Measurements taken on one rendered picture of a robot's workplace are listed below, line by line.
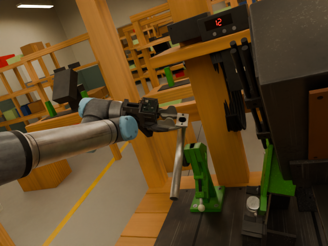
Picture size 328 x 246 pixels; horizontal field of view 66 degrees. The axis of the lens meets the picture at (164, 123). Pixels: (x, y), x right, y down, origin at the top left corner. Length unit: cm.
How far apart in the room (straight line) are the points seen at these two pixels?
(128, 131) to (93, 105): 20
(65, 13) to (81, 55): 185
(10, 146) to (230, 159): 89
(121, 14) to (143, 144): 1043
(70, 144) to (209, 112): 64
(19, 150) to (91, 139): 19
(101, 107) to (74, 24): 1174
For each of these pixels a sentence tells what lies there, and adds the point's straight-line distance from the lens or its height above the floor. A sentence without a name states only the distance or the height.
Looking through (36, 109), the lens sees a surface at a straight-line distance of 656.
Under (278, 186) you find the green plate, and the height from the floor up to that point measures 113.
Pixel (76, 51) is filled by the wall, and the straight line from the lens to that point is 1272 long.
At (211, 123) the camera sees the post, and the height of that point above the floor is 120.
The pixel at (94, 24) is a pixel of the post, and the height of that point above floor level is 173.
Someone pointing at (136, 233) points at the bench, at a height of 88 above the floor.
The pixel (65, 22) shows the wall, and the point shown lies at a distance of 1280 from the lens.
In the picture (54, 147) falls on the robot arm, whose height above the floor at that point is 146.
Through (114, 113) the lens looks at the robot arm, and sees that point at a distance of 86.
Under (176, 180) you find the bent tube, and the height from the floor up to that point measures 114.
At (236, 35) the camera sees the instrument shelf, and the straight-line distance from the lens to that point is 87.
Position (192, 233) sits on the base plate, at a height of 90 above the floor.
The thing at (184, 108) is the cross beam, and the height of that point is 126.
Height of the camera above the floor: 161
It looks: 19 degrees down
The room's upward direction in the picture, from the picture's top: 18 degrees counter-clockwise
